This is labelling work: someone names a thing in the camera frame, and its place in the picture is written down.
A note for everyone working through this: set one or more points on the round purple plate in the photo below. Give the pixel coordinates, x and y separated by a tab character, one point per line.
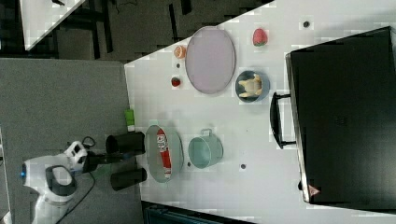
210	60

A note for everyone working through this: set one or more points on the blue bowl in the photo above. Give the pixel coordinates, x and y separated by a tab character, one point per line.
248	75

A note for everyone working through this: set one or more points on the green bottle white cap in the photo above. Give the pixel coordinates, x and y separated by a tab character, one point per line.
129	117

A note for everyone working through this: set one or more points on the black toaster oven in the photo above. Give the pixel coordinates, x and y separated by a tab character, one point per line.
342	96

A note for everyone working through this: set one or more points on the green strainer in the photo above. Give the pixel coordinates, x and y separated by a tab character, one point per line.
155	164

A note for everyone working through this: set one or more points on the pink strawberry toy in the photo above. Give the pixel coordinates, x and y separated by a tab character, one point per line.
259	37

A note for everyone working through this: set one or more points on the red strawberry toy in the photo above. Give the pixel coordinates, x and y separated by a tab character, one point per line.
175	81

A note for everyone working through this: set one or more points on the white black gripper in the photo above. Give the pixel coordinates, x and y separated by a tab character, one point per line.
80	160

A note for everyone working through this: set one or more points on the black cylinder cup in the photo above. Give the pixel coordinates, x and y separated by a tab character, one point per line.
126	143

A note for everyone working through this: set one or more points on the orange slice toy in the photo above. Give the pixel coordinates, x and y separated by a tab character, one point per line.
180	52

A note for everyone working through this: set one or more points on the red ketchup bottle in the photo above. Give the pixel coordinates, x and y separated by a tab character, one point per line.
163	147

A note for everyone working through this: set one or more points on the yellow toy chicken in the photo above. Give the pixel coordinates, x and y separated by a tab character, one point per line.
252	87

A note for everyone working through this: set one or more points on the black cylinder holder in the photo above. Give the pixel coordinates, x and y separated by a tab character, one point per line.
126	179

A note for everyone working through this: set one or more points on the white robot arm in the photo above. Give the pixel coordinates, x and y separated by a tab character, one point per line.
52	177

